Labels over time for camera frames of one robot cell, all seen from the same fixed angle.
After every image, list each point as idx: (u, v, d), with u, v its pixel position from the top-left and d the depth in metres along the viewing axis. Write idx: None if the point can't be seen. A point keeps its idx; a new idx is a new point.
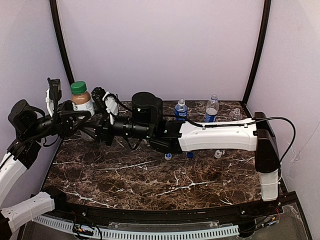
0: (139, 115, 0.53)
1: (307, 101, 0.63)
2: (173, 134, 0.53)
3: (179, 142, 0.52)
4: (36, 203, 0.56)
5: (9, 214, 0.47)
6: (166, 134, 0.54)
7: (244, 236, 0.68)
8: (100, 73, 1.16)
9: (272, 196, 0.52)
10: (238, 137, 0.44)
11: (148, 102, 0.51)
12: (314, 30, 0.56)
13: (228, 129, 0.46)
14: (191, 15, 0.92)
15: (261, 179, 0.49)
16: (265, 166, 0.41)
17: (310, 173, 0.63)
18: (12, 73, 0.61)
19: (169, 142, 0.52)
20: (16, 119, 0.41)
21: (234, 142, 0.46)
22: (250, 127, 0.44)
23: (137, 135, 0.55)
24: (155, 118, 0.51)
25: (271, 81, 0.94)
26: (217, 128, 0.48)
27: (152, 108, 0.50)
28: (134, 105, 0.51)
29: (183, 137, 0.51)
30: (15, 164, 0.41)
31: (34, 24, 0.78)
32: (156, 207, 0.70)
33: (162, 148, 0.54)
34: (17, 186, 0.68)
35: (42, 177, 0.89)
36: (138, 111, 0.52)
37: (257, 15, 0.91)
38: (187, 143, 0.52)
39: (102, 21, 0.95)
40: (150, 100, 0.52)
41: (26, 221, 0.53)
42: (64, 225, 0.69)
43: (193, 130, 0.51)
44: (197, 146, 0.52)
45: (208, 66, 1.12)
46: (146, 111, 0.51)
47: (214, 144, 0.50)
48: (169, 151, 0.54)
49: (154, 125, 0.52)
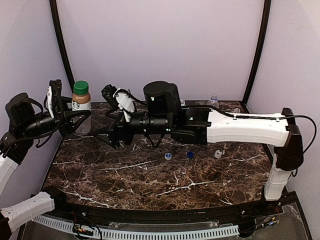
0: (154, 104, 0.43)
1: (307, 100, 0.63)
2: (199, 122, 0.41)
3: (207, 132, 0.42)
4: (36, 203, 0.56)
5: (9, 213, 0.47)
6: (193, 122, 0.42)
7: (245, 236, 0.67)
8: (101, 73, 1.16)
9: (278, 195, 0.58)
10: (273, 131, 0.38)
11: (161, 88, 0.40)
12: (313, 30, 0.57)
13: (260, 121, 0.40)
14: (191, 15, 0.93)
15: (273, 177, 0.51)
16: (288, 163, 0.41)
17: (309, 173, 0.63)
18: (12, 72, 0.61)
19: (195, 131, 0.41)
20: (14, 110, 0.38)
21: (266, 136, 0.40)
22: (282, 122, 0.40)
23: (155, 130, 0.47)
24: (172, 105, 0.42)
25: (271, 81, 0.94)
26: (249, 120, 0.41)
27: (167, 94, 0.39)
28: (146, 95, 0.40)
29: (212, 127, 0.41)
30: (5, 162, 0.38)
31: (34, 23, 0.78)
32: (156, 207, 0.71)
33: (188, 139, 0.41)
34: (17, 186, 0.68)
35: (41, 178, 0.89)
36: (152, 101, 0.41)
37: (257, 15, 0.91)
38: (215, 134, 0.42)
39: (102, 21, 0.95)
40: (164, 85, 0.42)
41: (26, 220, 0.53)
42: (64, 225, 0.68)
43: (223, 119, 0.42)
44: (223, 139, 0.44)
45: (208, 66, 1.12)
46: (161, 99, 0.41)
47: (242, 137, 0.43)
48: (196, 142, 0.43)
49: (173, 114, 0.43)
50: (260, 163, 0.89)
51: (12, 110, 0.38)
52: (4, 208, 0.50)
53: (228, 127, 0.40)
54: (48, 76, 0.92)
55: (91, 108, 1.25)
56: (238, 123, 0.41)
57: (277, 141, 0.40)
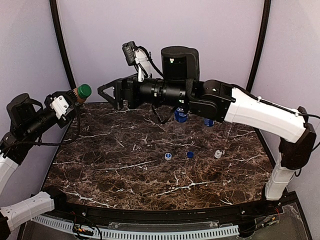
0: (171, 68, 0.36)
1: (308, 101, 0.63)
2: (223, 95, 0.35)
3: (228, 109, 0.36)
4: (36, 203, 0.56)
5: (8, 212, 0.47)
6: (216, 93, 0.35)
7: (245, 236, 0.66)
8: (101, 73, 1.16)
9: (279, 195, 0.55)
10: (294, 125, 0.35)
11: (182, 49, 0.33)
12: (314, 31, 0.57)
13: (281, 111, 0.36)
14: (191, 15, 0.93)
15: (275, 176, 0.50)
16: (292, 161, 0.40)
17: (310, 173, 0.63)
18: (12, 72, 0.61)
19: (216, 102, 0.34)
20: (15, 111, 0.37)
21: (280, 130, 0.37)
22: (300, 118, 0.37)
23: (166, 101, 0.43)
24: (193, 70, 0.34)
25: (271, 81, 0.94)
26: (272, 107, 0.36)
27: (188, 57, 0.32)
28: (163, 56, 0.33)
29: (236, 106, 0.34)
30: (5, 162, 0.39)
31: (34, 23, 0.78)
32: (156, 207, 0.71)
33: (206, 111, 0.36)
34: (17, 186, 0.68)
35: (42, 177, 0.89)
36: (170, 64, 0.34)
37: (257, 15, 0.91)
38: (235, 113, 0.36)
39: (101, 21, 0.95)
40: (184, 47, 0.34)
41: (25, 219, 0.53)
42: (64, 225, 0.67)
43: (248, 100, 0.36)
44: (240, 121, 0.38)
45: (208, 66, 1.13)
46: (180, 63, 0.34)
47: (256, 125, 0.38)
48: (213, 116, 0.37)
49: (193, 80, 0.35)
50: (260, 163, 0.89)
51: (14, 111, 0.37)
52: (3, 207, 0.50)
53: (254, 108, 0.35)
54: (48, 76, 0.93)
55: (91, 108, 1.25)
56: (264, 107, 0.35)
57: (289, 136, 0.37)
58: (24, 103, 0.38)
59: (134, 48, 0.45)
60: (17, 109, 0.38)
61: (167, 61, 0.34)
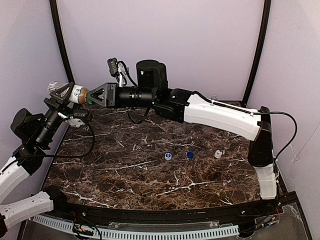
0: (142, 79, 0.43)
1: (307, 100, 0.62)
2: (179, 100, 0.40)
3: (184, 111, 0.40)
4: (35, 203, 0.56)
5: (6, 212, 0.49)
6: (174, 99, 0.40)
7: (245, 236, 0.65)
8: (101, 73, 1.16)
9: (273, 193, 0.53)
10: (245, 123, 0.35)
11: (152, 64, 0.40)
12: (314, 30, 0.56)
13: (236, 111, 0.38)
14: (191, 15, 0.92)
15: (258, 175, 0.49)
16: (257, 158, 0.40)
17: (310, 173, 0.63)
18: (11, 72, 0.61)
19: (174, 107, 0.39)
20: (18, 129, 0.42)
21: (238, 128, 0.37)
22: (256, 117, 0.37)
23: (141, 104, 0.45)
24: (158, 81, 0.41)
25: (271, 81, 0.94)
26: (226, 108, 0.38)
27: (155, 70, 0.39)
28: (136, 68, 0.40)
29: (188, 108, 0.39)
30: (18, 170, 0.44)
31: (33, 23, 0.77)
32: (156, 207, 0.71)
33: (166, 114, 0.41)
34: (17, 186, 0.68)
35: (42, 178, 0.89)
36: (141, 75, 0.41)
37: (257, 15, 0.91)
38: (190, 115, 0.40)
39: (102, 21, 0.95)
40: (155, 62, 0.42)
41: (23, 219, 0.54)
42: (64, 225, 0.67)
43: (200, 102, 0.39)
44: (199, 122, 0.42)
45: (207, 66, 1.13)
46: (149, 75, 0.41)
47: (216, 125, 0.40)
48: (172, 118, 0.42)
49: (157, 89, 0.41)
50: None
51: (17, 129, 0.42)
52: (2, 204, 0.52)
53: (204, 109, 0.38)
54: (47, 75, 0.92)
55: (91, 108, 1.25)
56: (214, 108, 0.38)
57: (248, 135, 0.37)
58: (23, 121, 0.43)
59: (117, 62, 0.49)
60: (20, 127, 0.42)
61: (138, 72, 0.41)
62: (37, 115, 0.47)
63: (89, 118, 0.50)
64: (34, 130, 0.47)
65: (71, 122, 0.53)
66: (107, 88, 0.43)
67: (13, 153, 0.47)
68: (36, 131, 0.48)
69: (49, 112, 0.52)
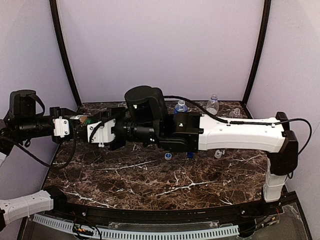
0: (136, 112, 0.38)
1: (307, 100, 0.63)
2: (191, 130, 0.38)
3: (199, 139, 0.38)
4: (36, 200, 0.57)
5: (5, 206, 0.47)
6: (183, 129, 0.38)
7: (245, 236, 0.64)
8: (101, 74, 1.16)
9: (277, 196, 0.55)
10: (269, 137, 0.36)
11: (143, 92, 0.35)
12: (314, 30, 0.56)
13: (255, 126, 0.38)
14: (191, 15, 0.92)
15: (269, 181, 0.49)
16: (284, 168, 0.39)
17: (310, 173, 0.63)
18: (11, 72, 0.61)
19: (185, 139, 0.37)
20: (15, 96, 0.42)
21: (261, 143, 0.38)
22: (277, 127, 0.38)
23: (140, 137, 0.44)
24: (158, 112, 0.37)
25: (271, 81, 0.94)
26: (244, 125, 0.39)
27: (151, 100, 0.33)
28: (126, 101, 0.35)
29: (203, 135, 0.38)
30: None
31: (34, 23, 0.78)
32: (156, 206, 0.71)
33: (177, 148, 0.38)
34: (20, 183, 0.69)
35: (43, 178, 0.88)
36: (134, 108, 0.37)
37: (257, 15, 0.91)
38: (207, 141, 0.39)
39: (102, 21, 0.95)
40: (146, 89, 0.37)
41: (22, 215, 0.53)
42: (64, 225, 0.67)
43: (216, 126, 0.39)
44: (218, 147, 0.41)
45: (207, 66, 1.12)
46: (145, 106, 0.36)
47: (235, 144, 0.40)
48: (186, 150, 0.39)
49: (159, 121, 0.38)
50: (260, 163, 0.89)
51: (14, 95, 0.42)
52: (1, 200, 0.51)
53: (222, 132, 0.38)
54: (47, 75, 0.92)
55: (91, 108, 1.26)
56: (232, 129, 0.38)
57: (271, 148, 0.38)
58: (27, 95, 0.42)
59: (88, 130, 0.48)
60: (18, 98, 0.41)
61: (130, 106, 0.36)
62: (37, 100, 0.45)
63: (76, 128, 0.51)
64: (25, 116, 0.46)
65: (57, 131, 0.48)
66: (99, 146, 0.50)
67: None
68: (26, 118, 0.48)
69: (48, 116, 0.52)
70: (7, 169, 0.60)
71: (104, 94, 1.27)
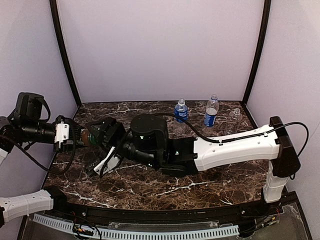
0: (143, 143, 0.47)
1: (307, 100, 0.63)
2: (188, 156, 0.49)
3: (196, 163, 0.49)
4: (36, 200, 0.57)
5: (5, 204, 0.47)
6: (181, 157, 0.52)
7: (245, 236, 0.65)
8: (101, 73, 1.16)
9: (278, 196, 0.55)
10: (261, 148, 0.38)
11: (149, 125, 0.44)
12: (314, 30, 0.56)
13: (247, 139, 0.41)
14: (191, 15, 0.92)
15: (270, 182, 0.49)
16: (287, 171, 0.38)
17: (310, 173, 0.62)
18: (11, 72, 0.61)
19: (184, 166, 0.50)
20: (24, 98, 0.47)
21: (255, 153, 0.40)
22: (271, 135, 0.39)
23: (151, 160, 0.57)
24: (162, 143, 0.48)
25: (271, 81, 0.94)
26: (236, 141, 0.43)
27: (157, 131, 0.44)
28: (135, 133, 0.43)
29: (199, 158, 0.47)
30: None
31: (34, 23, 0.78)
32: (156, 206, 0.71)
33: (178, 172, 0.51)
34: (20, 181, 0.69)
35: (43, 178, 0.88)
36: (141, 138, 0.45)
37: (258, 15, 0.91)
38: (203, 163, 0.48)
39: (101, 22, 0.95)
40: (150, 122, 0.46)
41: (21, 214, 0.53)
42: (64, 225, 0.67)
43: (209, 147, 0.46)
44: (215, 165, 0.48)
45: (207, 66, 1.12)
46: (150, 137, 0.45)
47: (230, 161, 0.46)
48: (185, 173, 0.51)
49: (163, 150, 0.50)
50: (260, 163, 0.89)
51: (24, 96, 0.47)
52: (1, 198, 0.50)
53: (215, 152, 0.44)
54: (47, 75, 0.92)
55: (91, 108, 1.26)
56: (223, 148, 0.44)
57: (269, 156, 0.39)
58: (36, 98, 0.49)
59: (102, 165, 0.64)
60: (27, 99, 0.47)
61: (138, 136, 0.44)
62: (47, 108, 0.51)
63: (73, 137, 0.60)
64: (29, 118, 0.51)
65: (57, 137, 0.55)
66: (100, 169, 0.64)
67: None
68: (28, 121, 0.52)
69: (50, 124, 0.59)
70: (7, 167, 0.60)
71: (104, 94, 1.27)
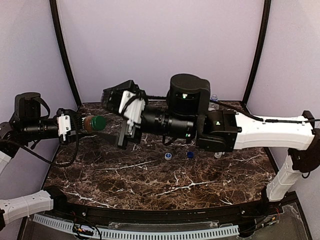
0: (183, 104, 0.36)
1: (307, 100, 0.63)
2: (229, 127, 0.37)
3: (236, 139, 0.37)
4: (36, 201, 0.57)
5: (5, 206, 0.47)
6: (220, 126, 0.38)
7: (245, 236, 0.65)
8: (101, 73, 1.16)
9: (280, 196, 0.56)
10: (300, 136, 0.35)
11: (196, 84, 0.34)
12: (314, 30, 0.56)
13: (287, 124, 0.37)
14: (191, 15, 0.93)
15: (282, 179, 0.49)
16: (309, 164, 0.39)
17: (310, 173, 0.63)
18: (11, 73, 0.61)
19: (224, 137, 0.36)
20: (22, 101, 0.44)
21: (292, 140, 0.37)
22: (307, 125, 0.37)
23: (174, 131, 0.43)
24: (204, 107, 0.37)
25: (271, 81, 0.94)
26: (279, 123, 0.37)
27: (203, 92, 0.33)
28: (177, 90, 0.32)
29: (242, 134, 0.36)
30: None
31: (34, 22, 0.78)
32: (156, 206, 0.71)
33: (216, 146, 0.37)
34: (22, 180, 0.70)
35: (43, 177, 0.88)
36: (183, 98, 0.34)
37: (257, 15, 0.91)
38: (243, 141, 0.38)
39: (101, 22, 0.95)
40: (196, 81, 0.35)
41: (22, 215, 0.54)
42: (64, 225, 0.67)
43: (252, 124, 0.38)
44: (250, 145, 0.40)
45: (208, 66, 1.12)
46: (194, 99, 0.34)
47: (266, 143, 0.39)
48: (223, 148, 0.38)
49: (204, 116, 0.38)
50: (260, 163, 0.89)
51: (20, 100, 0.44)
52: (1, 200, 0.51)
53: (259, 130, 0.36)
54: (47, 75, 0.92)
55: (91, 108, 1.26)
56: (268, 127, 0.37)
57: (300, 146, 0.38)
58: (32, 99, 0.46)
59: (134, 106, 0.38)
60: (23, 101, 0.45)
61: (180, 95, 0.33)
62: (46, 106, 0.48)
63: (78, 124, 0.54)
64: (30, 118, 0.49)
65: (59, 128, 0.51)
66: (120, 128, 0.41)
67: None
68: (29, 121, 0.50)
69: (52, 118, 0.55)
70: (9, 167, 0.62)
71: None
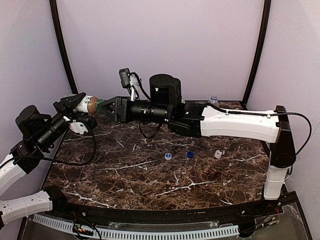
0: (156, 96, 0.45)
1: (307, 100, 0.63)
2: (194, 116, 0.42)
3: (200, 126, 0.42)
4: (34, 202, 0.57)
5: (4, 208, 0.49)
6: (188, 115, 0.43)
7: (245, 236, 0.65)
8: (100, 73, 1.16)
9: (277, 194, 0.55)
10: (263, 127, 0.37)
11: (165, 81, 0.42)
12: (314, 30, 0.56)
13: (251, 116, 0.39)
14: (191, 15, 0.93)
15: (270, 176, 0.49)
16: (282, 160, 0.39)
17: (310, 173, 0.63)
18: (11, 72, 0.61)
19: (189, 124, 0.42)
20: (22, 124, 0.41)
21: (256, 132, 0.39)
22: (273, 118, 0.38)
23: (153, 119, 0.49)
24: (174, 98, 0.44)
25: (271, 81, 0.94)
26: (242, 115, 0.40)
27: (170, 88, 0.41)
28: (151, 84, 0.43)
29: (204, 122, 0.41)
30: (14, 168, 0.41)
31: (34, 22, 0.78)
32: (156, 206, 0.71)
33: (182, 131, 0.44)
34: (21, 180, 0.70)
35: (43, 176, 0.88)
36: (155, 91, 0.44)
37: (257, 15, 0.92)
38: (207, 128, 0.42)
39: (102, 22, 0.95)
40: (169, 78, 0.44)
41: (20, 216, 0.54)
42: (64, 225, 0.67)
43: (216, 114, 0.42)
44: (216, 134, 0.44)
45: (207, 65, 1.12)
46: (164, 91, 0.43)
47: (232, 132, 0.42)
48: (189, 134, 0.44)
49: (173, 106, 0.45)
50: (260, 163, 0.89)
51: (21, 123, 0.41)
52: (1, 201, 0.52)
53: (220, 120, 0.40)
54: (47, 75, 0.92)
55: None
56: (230, 117, 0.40)
57: (268, 138, 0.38)
58: (29, 117, 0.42)
59: (129, 73, 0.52)
60: (24, 123, 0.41)
61: (153, 88, 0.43)
62: (45, 115, 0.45)
63: (93, 124, 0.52)
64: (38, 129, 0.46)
65: (74, 129, 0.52)
66: (117, 102, 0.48)
67: (11, 151, 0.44)
68: (40, 132, 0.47)
69: (55, 116, 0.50)
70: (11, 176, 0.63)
71: (104, 94, 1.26)
